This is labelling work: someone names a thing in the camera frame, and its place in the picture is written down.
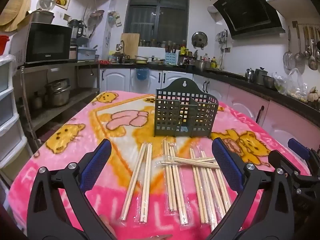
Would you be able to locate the black microwave oven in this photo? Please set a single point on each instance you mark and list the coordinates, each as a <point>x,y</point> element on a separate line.
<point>47,42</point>

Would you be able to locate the white kitchen base cabinets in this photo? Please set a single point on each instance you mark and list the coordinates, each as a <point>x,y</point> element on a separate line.
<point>117,78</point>

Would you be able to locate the group of wooden chopsticks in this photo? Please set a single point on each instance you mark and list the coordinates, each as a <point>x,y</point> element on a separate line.
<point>146,180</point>

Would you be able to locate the dark green utensil holder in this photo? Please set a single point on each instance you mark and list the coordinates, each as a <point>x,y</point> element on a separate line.
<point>175,86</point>

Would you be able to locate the light blue knife block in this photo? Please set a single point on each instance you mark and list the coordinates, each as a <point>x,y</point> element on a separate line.
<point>171,58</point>

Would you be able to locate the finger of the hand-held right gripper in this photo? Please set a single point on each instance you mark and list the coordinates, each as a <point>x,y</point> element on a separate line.
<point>277,158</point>
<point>298,147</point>

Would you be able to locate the hanging steel skimmer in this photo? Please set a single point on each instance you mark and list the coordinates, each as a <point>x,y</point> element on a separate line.
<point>312,63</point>

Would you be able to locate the blue plastic bag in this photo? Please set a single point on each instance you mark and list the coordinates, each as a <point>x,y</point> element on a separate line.
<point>142,74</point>

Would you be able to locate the hanging steel ladle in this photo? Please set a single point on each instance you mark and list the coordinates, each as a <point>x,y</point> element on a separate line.
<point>298,57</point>

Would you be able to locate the wall power socket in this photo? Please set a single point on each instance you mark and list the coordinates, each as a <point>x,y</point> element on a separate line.
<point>227,49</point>

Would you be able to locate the small steel pot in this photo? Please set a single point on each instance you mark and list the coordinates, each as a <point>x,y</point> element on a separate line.
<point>268,82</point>

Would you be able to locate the pile of garlic bulbs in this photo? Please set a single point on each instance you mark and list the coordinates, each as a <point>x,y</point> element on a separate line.
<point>313,95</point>

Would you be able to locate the hanging reddish pan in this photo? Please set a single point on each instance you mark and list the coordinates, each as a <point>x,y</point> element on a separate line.
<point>97,13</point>

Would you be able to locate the metal shelf rack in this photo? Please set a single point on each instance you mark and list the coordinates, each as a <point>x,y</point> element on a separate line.
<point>57,67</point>

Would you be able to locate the large steel kettle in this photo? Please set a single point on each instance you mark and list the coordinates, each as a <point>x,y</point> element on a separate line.
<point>260,76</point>

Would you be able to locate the black kitchen countertop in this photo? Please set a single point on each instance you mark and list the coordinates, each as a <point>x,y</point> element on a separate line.
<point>230,75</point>

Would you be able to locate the wooden cutting board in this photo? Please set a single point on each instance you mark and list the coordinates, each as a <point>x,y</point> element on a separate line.
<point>131,45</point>

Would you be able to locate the glass pot lid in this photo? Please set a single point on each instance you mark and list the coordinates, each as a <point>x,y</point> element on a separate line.
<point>47,1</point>

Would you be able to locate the dark framed window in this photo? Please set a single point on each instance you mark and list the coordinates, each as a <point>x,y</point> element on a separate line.
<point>150,17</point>

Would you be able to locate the white plastic drawer unit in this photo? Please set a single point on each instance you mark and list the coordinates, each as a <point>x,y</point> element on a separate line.
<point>10,130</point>

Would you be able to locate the round bamboo board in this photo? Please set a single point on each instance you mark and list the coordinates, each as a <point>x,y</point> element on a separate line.
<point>17,7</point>

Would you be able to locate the wall mounted utensil caddy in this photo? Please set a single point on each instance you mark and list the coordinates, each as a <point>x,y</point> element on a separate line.
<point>115,20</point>

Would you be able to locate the small steel kettle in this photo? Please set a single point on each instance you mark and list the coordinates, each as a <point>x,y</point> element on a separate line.
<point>250,75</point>

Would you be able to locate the black range hood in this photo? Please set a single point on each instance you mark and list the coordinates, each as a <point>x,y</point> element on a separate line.
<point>250,10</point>

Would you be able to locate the blender with brown base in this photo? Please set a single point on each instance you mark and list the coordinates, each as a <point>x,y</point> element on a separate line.
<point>75,28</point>

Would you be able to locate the bowl of yellow food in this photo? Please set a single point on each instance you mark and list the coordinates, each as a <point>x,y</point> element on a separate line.
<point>141,60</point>

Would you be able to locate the stacked steel pots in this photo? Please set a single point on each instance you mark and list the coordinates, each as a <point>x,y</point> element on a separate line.
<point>58,95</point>

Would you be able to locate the hanging small kitchen tools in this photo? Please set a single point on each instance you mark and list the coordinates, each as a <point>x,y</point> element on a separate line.
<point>221,36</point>

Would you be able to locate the round wooden board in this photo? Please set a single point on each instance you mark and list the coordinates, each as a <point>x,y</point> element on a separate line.
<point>10,27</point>

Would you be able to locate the clear bag of vegetables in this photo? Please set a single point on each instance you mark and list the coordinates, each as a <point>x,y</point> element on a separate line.
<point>287,87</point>

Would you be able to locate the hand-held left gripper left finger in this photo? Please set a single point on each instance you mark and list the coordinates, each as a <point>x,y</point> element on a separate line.
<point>96,165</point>

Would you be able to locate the pink printed bear blanket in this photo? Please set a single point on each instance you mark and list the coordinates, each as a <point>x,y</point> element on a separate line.
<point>75,150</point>

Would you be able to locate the steel mixing pot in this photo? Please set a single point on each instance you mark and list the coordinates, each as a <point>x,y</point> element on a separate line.
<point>202,65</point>

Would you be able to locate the row of spice jars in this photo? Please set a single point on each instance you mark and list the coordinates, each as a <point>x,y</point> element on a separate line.
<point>155,43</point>

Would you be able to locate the cluster of oil bottles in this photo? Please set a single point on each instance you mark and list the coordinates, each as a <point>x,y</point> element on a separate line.
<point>212,62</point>

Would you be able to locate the steel pot lid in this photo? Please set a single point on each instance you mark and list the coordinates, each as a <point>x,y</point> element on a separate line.
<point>199,39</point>

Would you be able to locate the grey metal container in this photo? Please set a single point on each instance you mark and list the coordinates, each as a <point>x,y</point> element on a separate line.
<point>42,17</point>

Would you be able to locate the steel faucet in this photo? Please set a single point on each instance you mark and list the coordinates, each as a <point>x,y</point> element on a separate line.
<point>121,43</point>

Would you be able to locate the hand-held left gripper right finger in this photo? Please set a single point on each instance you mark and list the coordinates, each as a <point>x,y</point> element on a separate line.
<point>226,165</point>

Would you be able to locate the light blue plastic box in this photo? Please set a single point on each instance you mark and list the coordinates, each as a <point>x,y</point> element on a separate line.
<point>86,54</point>

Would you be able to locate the red plastic basin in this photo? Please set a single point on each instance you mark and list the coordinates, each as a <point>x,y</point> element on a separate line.
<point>3,45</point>

